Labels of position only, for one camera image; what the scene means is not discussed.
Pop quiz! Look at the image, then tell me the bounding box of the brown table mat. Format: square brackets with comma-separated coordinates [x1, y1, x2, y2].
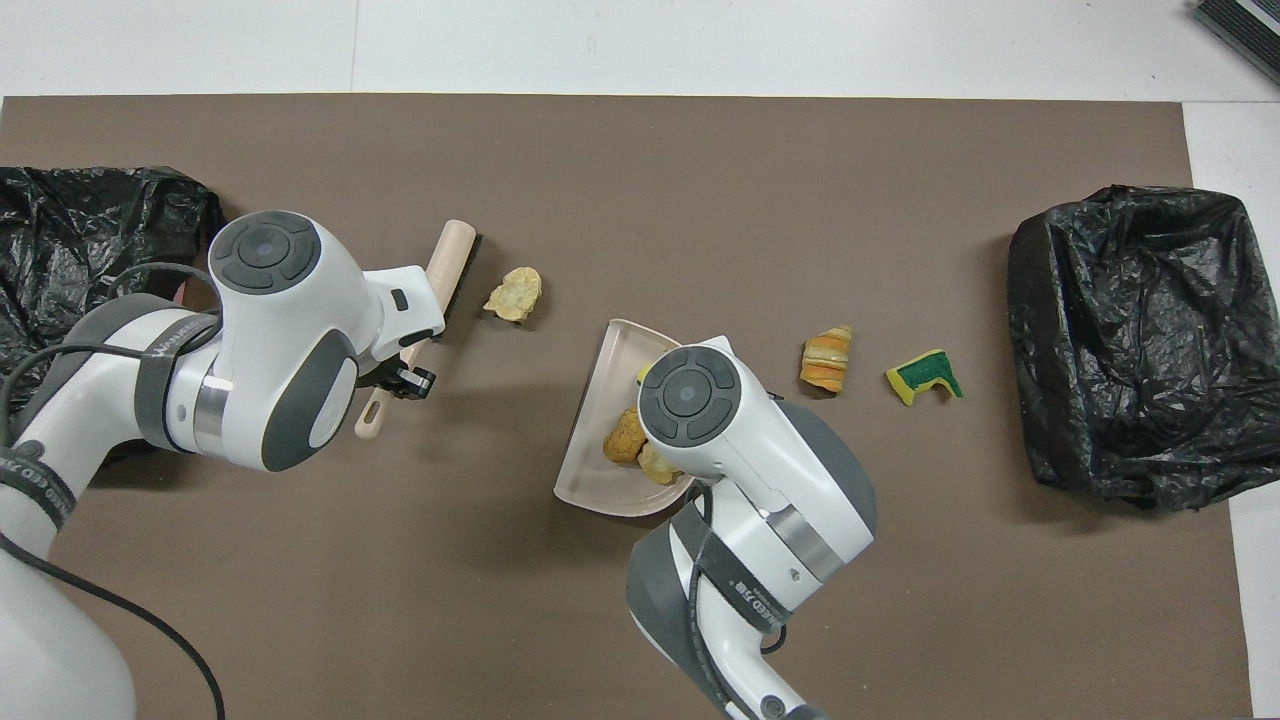
[0, 93, 1256, 720]

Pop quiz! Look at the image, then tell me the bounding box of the notched green yellow sponge piece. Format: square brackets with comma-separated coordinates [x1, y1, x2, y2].
[885, 348, 964, 407]

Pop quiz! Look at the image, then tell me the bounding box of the black bag lined bin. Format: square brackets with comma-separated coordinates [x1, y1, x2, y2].
[0, 165, 229, 461]
[1007, 184, 1280, 511]

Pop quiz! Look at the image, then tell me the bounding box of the brown bread roll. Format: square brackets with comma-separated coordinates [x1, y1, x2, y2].
[602, 407, 649, 465]

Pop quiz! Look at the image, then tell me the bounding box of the beige hand brush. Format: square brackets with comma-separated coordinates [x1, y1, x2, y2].
[354, 219, 482, 441]

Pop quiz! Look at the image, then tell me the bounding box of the black ridged object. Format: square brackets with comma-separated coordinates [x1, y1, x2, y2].
[1192, 0, 1280, 86]

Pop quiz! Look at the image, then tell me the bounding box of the dark left arm cable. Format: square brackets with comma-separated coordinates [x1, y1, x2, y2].
[0, 262, 226, 720]

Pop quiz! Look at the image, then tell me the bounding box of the striped orange croissant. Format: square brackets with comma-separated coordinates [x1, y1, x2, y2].
[799, 325, 855, 395]

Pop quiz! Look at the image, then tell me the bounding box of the pale bread chunk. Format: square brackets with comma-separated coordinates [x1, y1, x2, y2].
[638, 440, 686, 487]
[483, 266, 544, 323]

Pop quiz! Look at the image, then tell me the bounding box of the beige plastic dustpan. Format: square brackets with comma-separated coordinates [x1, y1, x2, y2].
[553, 318, 736, 518]

